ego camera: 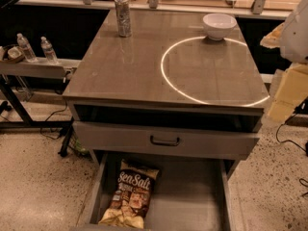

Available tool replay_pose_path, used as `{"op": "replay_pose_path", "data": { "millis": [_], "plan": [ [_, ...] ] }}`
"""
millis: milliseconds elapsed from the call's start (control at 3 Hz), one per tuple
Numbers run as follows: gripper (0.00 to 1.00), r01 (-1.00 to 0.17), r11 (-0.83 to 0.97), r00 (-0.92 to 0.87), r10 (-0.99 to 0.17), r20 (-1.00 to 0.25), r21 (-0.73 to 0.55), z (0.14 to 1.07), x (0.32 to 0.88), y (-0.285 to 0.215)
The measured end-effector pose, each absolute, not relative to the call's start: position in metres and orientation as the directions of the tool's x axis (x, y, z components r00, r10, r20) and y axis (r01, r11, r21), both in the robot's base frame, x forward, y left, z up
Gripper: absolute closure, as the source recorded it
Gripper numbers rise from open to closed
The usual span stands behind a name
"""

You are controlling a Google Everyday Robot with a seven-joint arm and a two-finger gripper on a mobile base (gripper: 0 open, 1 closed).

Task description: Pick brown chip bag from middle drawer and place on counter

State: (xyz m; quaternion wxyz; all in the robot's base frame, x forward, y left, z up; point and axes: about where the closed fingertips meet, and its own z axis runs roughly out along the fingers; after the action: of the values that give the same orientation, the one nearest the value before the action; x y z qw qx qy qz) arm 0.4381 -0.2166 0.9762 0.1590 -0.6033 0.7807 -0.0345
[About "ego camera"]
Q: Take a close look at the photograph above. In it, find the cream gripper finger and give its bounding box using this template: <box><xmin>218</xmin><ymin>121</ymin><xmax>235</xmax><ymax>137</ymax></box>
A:
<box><xmin>268</xmin><ymin>63</ymin><xmax>308</xmax><ymax>123</ymax></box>
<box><xmin>260</xmin><ymin>23</ymin><xmax>284</xmax><ymax>49</ymax></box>

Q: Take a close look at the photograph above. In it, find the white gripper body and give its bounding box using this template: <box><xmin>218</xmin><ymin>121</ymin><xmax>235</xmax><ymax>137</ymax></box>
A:
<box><xmin>280</xmin><ymin>0</ymin><xmax>308</xmax><ymax>64</ymax></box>

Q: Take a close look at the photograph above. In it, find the brown sea salt chip bag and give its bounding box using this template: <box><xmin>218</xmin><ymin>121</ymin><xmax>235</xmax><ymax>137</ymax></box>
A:
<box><xmin>99</xmin><ymin>159</ymin><xmax>160</xmax><ymax>229</ymax></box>

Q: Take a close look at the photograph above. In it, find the grey drawer cabinet counter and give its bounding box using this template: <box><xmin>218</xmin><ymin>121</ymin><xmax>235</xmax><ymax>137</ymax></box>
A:
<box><xmin>62</xmin><ymin>8</ymin><xmax>271</xmax><ymax>167</ymax></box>

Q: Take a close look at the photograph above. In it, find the open middle drawer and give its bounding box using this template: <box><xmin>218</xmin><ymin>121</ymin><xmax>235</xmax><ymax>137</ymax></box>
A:
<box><xmin>70</xmin><ymin>152</ymin><xmax>236</xmax><ymax>231</ymax></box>

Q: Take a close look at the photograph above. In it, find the white ceramic bowl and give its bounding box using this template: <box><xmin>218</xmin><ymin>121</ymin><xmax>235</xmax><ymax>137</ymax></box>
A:
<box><xmin>203</xmin><ymin>13</ymin><xmax>237</xmax><ymax>40</ymax></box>

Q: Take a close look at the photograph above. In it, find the tall silver drink can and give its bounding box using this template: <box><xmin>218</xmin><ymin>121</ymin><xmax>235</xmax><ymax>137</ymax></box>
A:
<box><xmin>115</xmin><ymin>0</ymin><xmax>132</xmax><ymax>38</ymax></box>

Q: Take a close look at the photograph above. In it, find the right clear water bottle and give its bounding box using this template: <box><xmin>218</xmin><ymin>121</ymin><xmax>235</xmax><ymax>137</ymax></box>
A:
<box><xmin>40</xmin><ymin>37</ymin><xmax>59</xmax><ymax>64</ymax></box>

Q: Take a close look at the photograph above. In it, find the clear water bottle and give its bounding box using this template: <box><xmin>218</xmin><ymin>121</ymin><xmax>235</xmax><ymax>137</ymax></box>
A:
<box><xmin>40</xmin><ymin>37</ymin><xmax>59</xmax><ymax>64</ymax></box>
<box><xmin>17</xmin><ymin>33</ymin><xmax>37</xmax><ymax>63</ymax></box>

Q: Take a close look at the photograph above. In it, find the grey side shelf table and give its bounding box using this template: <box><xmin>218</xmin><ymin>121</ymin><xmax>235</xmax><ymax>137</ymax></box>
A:
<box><xmin>0</xmin><ymin>57</ymin><xmax>81</xmax><ymax>130</ymax></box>

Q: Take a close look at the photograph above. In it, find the left clear water bottle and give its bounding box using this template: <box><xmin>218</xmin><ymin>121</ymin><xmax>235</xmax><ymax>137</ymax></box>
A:
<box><xmin>17</xmin><ymin>33</ymin><xmax>37</xmax><ymax>63</ymax></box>

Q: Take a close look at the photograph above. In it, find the small brown basket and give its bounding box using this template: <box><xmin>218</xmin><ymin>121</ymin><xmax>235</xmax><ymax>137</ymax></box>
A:
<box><xmin>0</xmin><ymin>44</ymin><xmax>24</xmax><ymax>64</ymax></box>

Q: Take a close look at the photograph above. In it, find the black floor cable right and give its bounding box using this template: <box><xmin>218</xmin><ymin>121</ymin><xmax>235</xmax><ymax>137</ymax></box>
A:
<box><xmin>275</xmin><ymin>113</ymin><xmax>308</xmax><ymax>156</ymax></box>

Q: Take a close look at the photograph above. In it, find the black floor cable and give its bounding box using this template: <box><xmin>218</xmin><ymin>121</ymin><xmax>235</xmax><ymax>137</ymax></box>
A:
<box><xmin>275</xmin><ymin>113</ymin><xmax>308</xmax><ymax>156</ymax></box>
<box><xmin>38</xmin><ymin>104</ymin><xmax>73</xmax><ymax>141</ymax></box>

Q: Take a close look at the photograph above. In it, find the closed top drawer with handle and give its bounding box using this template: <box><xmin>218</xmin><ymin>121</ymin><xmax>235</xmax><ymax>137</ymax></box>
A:
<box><xmin>73</xmin><ymin>121</ymin><xmax>259</xmax><ymax>160</ymax></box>

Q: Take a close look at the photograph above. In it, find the black floor cable left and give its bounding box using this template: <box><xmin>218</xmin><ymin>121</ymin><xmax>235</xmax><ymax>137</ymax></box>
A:
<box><xmin>38</xmin><ymin>104</ymin><xmax>73</xmax><ymax>141</ymax></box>

